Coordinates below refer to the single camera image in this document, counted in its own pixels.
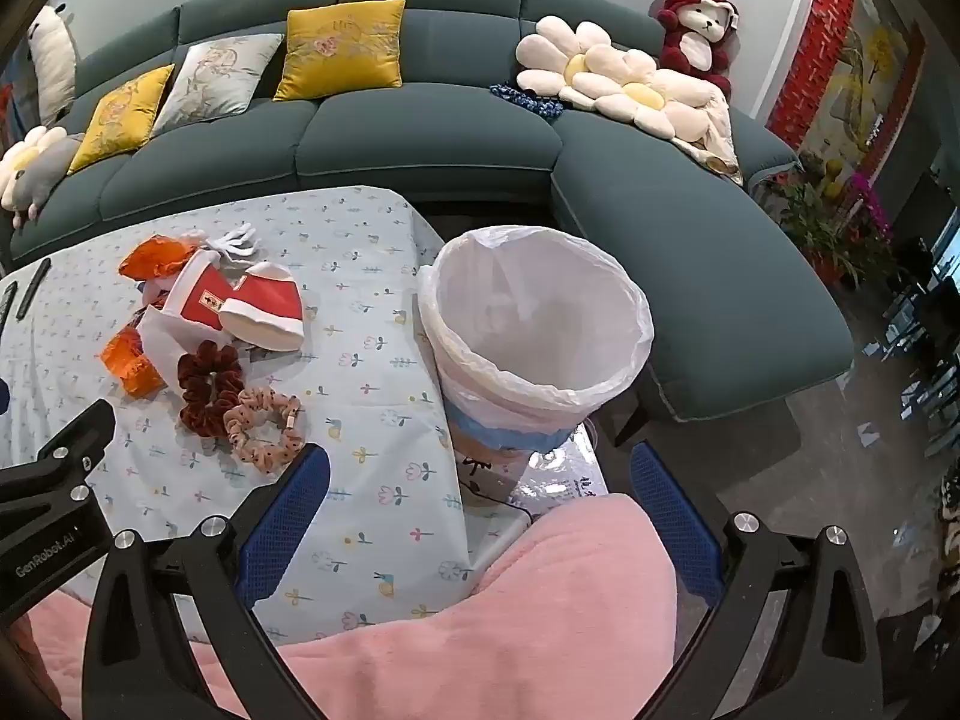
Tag red wall decoration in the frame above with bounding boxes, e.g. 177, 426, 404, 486
765, 0, 863, 155

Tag yellow tree painting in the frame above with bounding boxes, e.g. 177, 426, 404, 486
795, 0, 931, 166

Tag dark red scrunchie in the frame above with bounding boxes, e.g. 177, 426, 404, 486
178, 340, 246, 437

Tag red monkey plush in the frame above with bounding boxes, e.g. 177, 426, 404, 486
651, 0, 742, 100

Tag pink flowering plant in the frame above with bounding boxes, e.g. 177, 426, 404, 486
846, 169, 895, 242

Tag orange plastic bag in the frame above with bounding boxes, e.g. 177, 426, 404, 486
118, 235, 203, 280
101, 330, 166, 397

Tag green sectional sofa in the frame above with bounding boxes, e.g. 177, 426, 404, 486
7, 0, 856, 422

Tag trash bin with white liner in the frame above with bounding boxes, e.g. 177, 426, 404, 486
416, 225, 655, 466

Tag pink fleece clothing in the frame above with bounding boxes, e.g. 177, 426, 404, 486
22, 495, 676, 720

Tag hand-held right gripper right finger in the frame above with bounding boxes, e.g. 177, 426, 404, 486
628, 441, 893, 720

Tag dark dining chairs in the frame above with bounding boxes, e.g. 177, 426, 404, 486
885, 232, 960, 458

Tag small yellow embroidered cushion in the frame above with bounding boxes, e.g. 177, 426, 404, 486
69, 64, 175, 175

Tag large yellow embroidered cushion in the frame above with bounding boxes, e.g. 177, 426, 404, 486
272, 0, 407, 102

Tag potted green plant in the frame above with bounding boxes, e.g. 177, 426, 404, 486
765, 165, 852, 287

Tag beige quilted blanket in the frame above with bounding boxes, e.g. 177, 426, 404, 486
671, 86, 743, 185

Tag red paper cup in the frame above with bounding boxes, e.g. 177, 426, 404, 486
161, 249, 241, 331
221, 262, 305, 352

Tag white plastic bag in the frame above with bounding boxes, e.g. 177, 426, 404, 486
139, 306, 226, 392

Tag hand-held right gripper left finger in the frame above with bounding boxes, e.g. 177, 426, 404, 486
81, 442, 331, 720

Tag pink dotted scrunchie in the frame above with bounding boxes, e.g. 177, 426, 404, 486
225, 388, 303, 475

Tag white embroidered cushion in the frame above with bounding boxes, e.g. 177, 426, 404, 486
152, 33, 284, 134

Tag black cable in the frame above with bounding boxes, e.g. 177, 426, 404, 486
463, 491, 535, 522

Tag blue patterned cloth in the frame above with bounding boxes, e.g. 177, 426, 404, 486
490, 82, 563, 121

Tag grey plush toy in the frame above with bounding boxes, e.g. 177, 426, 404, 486
7, 133, 85, 230

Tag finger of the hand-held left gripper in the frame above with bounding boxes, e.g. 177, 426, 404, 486
0, 397, 115, 541

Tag white panda plush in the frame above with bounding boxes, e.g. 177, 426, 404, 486
26, 4, 80, 128

